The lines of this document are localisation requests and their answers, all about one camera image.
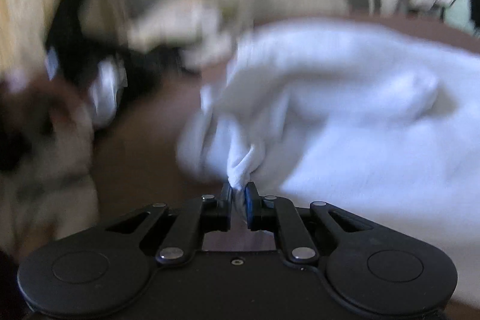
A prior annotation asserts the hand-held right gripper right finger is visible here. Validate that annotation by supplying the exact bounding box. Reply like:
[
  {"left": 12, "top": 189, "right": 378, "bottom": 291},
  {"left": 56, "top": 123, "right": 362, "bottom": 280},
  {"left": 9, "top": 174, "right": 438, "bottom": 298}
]
[{"left": 244, "top": 181, "right": 374, "bottom": 265}]

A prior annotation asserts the person's left hand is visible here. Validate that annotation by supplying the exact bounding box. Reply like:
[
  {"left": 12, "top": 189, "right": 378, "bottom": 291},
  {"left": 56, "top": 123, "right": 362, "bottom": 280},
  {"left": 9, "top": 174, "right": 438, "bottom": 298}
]
[{"left": 0, "top": 74, "right": 94, "bottom": 171}]

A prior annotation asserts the light blue garment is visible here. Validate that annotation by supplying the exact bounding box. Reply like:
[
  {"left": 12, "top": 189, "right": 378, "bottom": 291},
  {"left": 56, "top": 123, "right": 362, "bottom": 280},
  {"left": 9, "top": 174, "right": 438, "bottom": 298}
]
[{"left": 444, "top": 0, "right": 480, "bottom": 34}]

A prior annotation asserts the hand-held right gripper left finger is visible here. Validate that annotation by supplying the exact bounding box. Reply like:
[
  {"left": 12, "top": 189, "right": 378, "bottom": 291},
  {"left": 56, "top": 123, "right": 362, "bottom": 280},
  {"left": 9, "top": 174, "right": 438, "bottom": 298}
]
[{"left": 106, "top": 182, "right": 233, "bottom": 265}]

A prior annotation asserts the white hoodie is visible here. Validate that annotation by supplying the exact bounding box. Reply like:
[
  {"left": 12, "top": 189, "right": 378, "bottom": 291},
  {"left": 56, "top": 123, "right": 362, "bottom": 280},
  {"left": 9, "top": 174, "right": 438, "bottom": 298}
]
[{"left": 176, "top": 18, "right": 480, "bottom": 306}]

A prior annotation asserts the cream garment with monster print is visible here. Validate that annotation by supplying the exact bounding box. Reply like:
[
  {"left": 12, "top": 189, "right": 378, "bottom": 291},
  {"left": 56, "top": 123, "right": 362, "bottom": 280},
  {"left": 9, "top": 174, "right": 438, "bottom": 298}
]
[{"left": 127, "top": 0, "right": 244, "bottom": 69}]

